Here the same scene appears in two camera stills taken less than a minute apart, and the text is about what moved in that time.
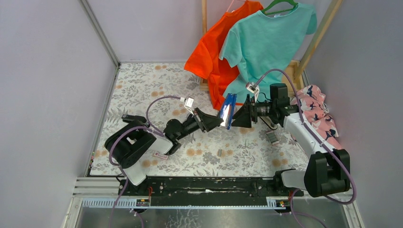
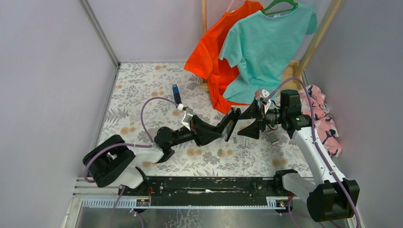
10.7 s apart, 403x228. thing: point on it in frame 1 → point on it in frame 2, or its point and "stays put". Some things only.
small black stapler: x=127 y=118 → x=232 y=118
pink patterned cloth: x=316 y=115 stays put
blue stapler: x=227 y=110 → x=177 y=95
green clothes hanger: x=292 y=2 stays put
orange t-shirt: x=206 y=61 stays put
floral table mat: x=159 y=92 stays put
